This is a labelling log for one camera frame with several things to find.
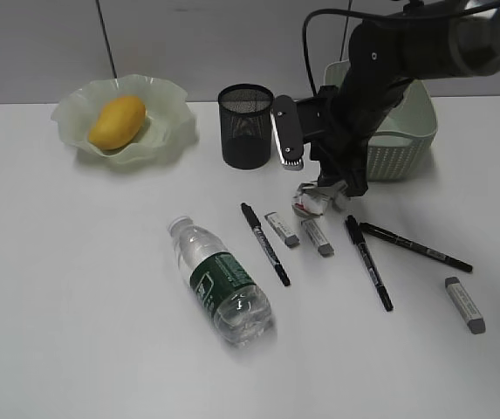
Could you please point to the black marker pen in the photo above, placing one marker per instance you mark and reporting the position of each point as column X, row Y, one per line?
column 410, row 245
column 359, row 242
column 265, row 244

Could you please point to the yellow mango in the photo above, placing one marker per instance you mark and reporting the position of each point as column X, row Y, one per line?
column 118, row 123

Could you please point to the white grey eraser right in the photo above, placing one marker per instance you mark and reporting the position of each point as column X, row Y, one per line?
column 465, row 305

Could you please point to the white grey eraser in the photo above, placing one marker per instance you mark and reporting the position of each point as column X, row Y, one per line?
column 465, row 305
column 319, row 241
column 282, row 229

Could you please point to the white grey eraser left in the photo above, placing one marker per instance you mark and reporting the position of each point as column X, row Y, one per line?
column 282, row 229

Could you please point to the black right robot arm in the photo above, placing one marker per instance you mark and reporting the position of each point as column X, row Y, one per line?
column 442, row 40

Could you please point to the wavy translucent green plate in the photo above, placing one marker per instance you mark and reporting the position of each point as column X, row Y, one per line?
column 168, row 127

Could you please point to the white grey eraser middle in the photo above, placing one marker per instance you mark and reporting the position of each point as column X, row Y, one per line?
column 319, row 241

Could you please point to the waste paper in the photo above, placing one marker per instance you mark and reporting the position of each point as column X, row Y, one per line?
column 312, row 201

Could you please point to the pale green plastic basket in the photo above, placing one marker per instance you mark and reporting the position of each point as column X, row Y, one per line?
column 403, row 138

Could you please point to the clear water bottle green label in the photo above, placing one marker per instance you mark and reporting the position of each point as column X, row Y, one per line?
column 236, row 306

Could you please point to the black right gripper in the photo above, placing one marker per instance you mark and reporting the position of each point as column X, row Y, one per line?
column 341, row 154

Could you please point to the black mesh pen holder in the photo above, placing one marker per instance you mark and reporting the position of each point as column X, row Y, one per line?
column 245, row 125

